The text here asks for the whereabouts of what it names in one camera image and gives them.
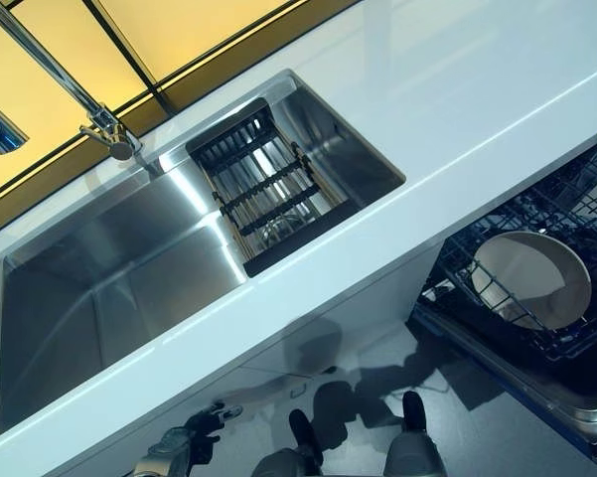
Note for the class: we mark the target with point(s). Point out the black dish drying rack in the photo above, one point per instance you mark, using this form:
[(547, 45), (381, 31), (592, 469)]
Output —
[(258, 189)]

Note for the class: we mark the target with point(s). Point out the white cabinet door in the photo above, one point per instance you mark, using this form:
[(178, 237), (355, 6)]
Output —
[(392, 295)]

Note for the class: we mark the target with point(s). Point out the robot left leg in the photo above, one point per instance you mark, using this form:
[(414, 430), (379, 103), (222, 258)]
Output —
[(303, 437)]

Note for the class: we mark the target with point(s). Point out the cream plate with grey rim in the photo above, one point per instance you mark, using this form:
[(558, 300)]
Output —
[(536, 278)]

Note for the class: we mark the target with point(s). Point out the stainless steel sink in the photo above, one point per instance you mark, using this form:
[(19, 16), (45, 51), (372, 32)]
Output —
[(104, 278)]

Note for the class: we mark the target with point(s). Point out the robot right leg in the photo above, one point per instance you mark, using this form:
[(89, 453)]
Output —
[(414, 442)]

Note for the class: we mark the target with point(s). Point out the robot leg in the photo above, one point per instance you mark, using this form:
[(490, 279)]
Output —
[(414, 442), (303, 437)]

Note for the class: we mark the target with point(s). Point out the chrome kitchen faucet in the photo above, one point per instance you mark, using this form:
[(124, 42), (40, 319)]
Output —
[(106, 124)]

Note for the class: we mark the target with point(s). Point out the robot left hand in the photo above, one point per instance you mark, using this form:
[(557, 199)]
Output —
[(203, 422)]

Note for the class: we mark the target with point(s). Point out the yellow window with dark frame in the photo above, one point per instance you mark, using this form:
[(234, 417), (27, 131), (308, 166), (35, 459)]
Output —
[(179, 40)]

